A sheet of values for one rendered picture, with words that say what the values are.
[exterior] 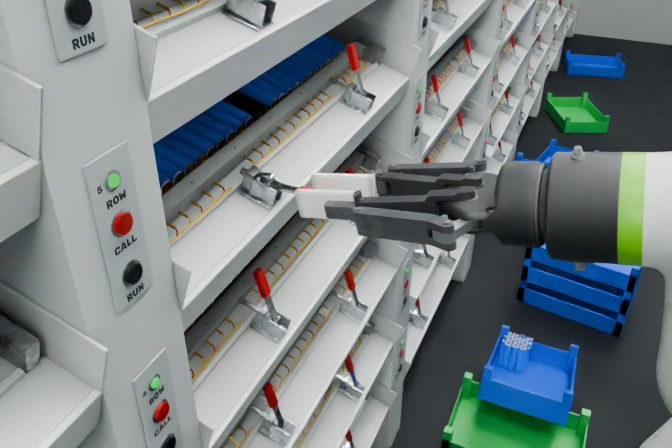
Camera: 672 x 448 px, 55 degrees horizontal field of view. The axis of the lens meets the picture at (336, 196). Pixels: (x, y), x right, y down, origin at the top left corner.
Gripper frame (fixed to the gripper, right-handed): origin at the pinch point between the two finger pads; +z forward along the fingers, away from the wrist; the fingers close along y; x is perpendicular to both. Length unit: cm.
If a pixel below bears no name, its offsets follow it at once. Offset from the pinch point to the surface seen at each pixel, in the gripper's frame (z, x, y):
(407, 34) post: 6.3, 4.9, 42.7
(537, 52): 20, -55, 236
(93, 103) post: 2.7, 18.4, -22.6
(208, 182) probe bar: 11.9, 3.2, -4.0
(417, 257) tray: 21, -54, 69
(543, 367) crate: -4, -97, 85
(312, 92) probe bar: 12.2, 3.8, 20.7
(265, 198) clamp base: 7.9, -0.2, -0.9
